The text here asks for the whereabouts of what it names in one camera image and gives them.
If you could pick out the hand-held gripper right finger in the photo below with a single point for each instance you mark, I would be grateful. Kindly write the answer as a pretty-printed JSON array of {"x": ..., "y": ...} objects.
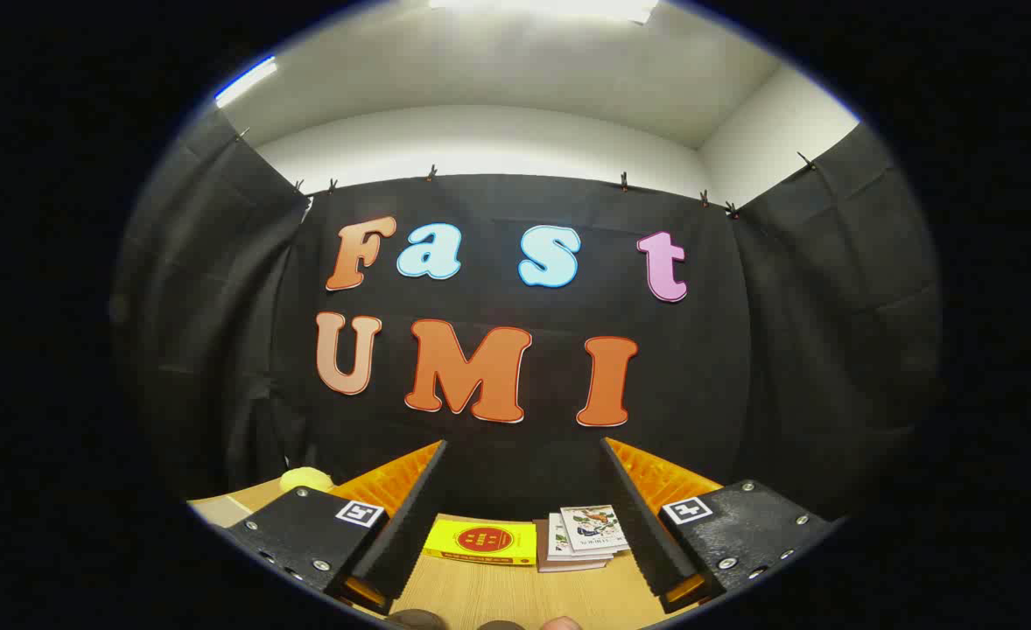
[{"x": 647, "y": 534}]

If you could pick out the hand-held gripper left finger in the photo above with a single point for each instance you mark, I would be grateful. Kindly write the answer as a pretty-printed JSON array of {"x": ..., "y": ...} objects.
[{"x": 406, "y": 534}]

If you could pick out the yellow book with red circle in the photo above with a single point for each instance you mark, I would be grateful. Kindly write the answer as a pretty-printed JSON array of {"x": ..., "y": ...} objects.
[{"x": 480, "y": 541}]

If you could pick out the yellow bun plush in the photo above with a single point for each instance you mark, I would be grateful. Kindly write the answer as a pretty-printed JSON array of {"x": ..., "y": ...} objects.
[{"x": 305, "y": 479}]

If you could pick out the row of black cloth clips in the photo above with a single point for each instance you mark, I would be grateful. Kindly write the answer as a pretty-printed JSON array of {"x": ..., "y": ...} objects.
[{"x": 432, "y": 172}]

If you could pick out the ceiling light tube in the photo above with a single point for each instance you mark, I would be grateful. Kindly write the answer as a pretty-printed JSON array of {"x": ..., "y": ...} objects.
[{"x": 246, "y": 80}]

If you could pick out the ceiling light panel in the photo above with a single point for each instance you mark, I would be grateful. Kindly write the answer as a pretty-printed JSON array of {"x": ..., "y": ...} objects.
[{"x": 542, "y": 7}]

